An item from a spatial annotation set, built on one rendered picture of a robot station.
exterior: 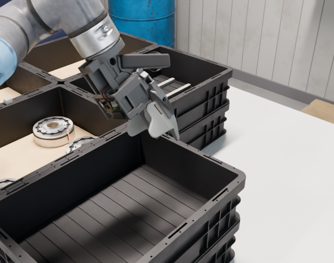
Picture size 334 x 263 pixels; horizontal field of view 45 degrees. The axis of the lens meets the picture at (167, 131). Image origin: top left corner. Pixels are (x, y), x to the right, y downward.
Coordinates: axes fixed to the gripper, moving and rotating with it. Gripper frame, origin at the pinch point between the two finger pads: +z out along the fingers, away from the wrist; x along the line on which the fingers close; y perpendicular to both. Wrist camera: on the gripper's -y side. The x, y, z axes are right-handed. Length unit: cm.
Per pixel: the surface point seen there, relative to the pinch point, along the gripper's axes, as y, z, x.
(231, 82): -175, 102, -157
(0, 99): 2, -12, -68
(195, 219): 11.8, 8.4, 12.0
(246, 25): -196, 67, -138
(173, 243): 17.7, 7.3, 12.5
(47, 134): 7.0, -3.4, -37.4
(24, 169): 17.6, -1.8, -33.5
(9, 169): 19.6, -3.5, -35.9
